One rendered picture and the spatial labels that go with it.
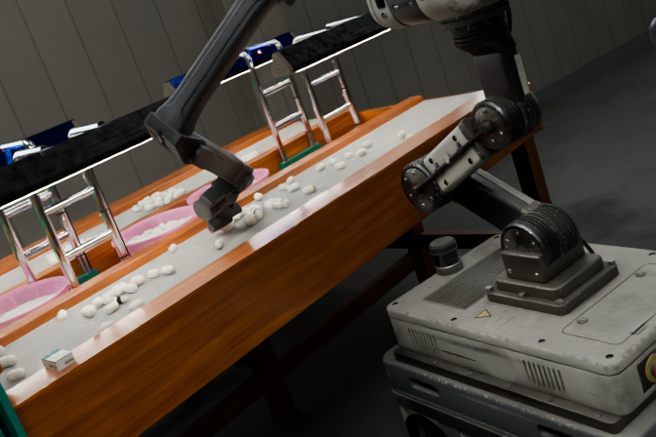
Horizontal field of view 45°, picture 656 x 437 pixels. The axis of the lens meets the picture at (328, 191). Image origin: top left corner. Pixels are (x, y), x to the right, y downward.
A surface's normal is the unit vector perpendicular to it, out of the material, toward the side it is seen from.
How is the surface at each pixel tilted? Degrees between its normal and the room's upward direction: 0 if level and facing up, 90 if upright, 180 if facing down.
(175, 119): 71
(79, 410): 90
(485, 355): 91
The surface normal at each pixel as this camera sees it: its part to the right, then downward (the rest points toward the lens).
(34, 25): 0.55, 0.04
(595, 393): -0.77, 0.40
